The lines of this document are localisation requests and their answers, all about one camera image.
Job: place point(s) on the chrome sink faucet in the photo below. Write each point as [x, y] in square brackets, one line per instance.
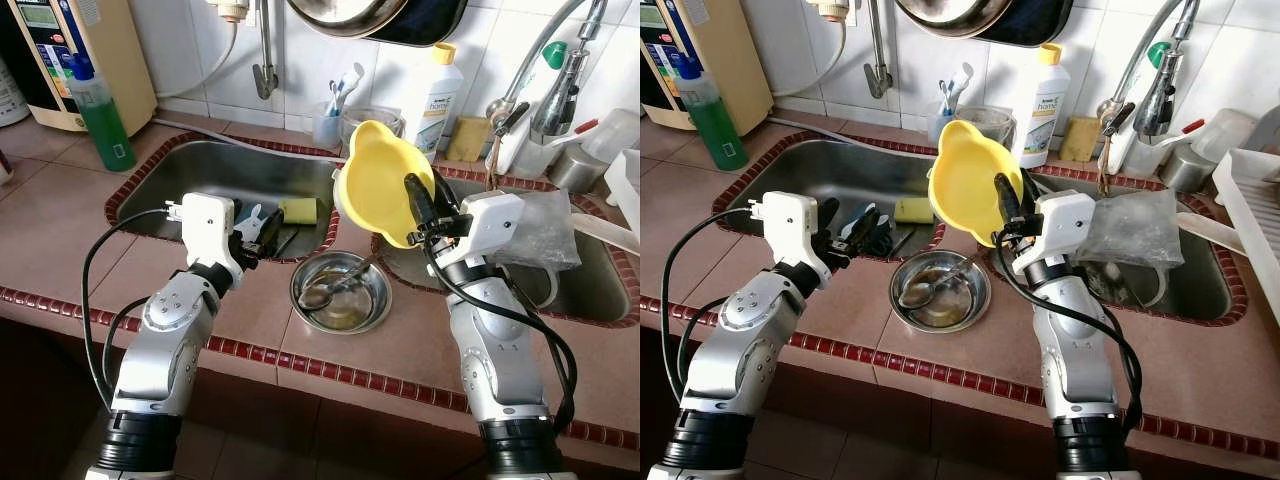
[1160, 105]
[560, 100]

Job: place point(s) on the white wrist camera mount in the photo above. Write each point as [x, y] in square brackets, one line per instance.
[1065, 225]
[790, 225]
[208, 225]
[490, 225]

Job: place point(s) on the clear plastic bag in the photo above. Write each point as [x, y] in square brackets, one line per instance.
[545, 230]
[1135, 230]

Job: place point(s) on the white plastic dish rack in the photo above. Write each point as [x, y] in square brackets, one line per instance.
[625, 190]
[1250, 220]

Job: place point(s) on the blue rabbit mug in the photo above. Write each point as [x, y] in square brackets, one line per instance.
[885, 242]
[252, 216]

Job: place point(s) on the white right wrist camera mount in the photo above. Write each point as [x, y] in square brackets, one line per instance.
[490, 225]
[1065, 225]

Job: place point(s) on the small clear toothbrush cup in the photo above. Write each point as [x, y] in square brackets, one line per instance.
[938, 125]
[325, 125]

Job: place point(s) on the mustard yellow sponge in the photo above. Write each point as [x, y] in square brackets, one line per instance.
[1080, 140]
[467, 140]

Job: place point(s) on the small stainless steel cup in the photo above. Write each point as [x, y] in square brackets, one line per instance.
[1188, 170]
[575, 170]

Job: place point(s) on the yellow plastic bowl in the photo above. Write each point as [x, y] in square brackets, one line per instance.
[375, 180]
[965, 180]

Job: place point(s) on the bright yellow sponge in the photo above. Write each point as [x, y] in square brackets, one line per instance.
[912, 210]
[298, 210]

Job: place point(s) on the chrome wall tap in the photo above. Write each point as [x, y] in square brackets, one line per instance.
[267, 75]
[880, 75]

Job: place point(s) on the beige water ionizer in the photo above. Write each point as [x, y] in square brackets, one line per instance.
[740, 60]
[125, 60]

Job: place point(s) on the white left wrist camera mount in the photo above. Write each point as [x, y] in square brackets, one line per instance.
[790, 225]
[208, 225]

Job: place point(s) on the stainless steel sink basin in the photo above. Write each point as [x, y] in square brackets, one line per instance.
[600, 290]
[1200, 290]
[800, 180]
[200, 180]

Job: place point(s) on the chrome gooseneck spout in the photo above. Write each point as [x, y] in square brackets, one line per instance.
[505, 110]
[1115, 110]

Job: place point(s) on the shallow stainless steel bowl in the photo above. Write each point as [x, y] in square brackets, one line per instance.
[945, 318]
[345, 318]

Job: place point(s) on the green dish soap bottle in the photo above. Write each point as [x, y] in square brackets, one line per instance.
[108, 135]
[722, 135]

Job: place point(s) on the hanging steel wok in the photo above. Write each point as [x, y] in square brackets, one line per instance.
[960, 15]
[350, 15]

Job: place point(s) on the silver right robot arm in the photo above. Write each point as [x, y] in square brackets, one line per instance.
[1075, 350]
[495, 350]

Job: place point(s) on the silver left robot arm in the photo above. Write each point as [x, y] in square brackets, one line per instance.
[165, 340]
[745, 340]

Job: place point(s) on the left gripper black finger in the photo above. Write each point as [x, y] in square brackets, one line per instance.
[240, 213]
[271, 230]
[830, 216]
[864, 228]

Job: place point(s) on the translucent white plastic cup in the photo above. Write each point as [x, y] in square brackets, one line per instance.
[1230, 135]
[615, 135]

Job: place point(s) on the white bottle yellow cap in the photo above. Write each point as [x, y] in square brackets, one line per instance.
[1045, 100]
[440, 100]

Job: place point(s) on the white bottle green cap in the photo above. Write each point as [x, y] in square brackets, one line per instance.
[553, 55]
[1160, 55]

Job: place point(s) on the large white plastic jar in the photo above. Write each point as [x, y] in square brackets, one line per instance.
[12, 95]

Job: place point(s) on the brown cabinet front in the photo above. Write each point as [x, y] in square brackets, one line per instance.
[900, 440]
[300, 430]

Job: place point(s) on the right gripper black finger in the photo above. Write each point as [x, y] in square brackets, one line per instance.
[446, 200]
[1033, 195]
[1008, 205]
[420, 205]

